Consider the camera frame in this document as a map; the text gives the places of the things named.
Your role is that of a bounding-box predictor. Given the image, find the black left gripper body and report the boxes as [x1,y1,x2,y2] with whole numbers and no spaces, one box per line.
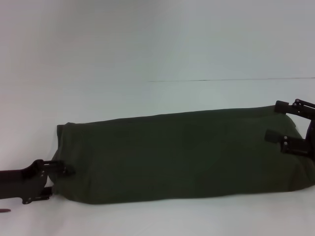
[0,159,47,206]

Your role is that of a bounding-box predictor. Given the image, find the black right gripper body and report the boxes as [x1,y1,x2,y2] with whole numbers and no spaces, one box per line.
[304,115,315,158]

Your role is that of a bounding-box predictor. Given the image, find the dark green shirt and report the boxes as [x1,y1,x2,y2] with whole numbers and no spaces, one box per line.
[52,105,315,205]

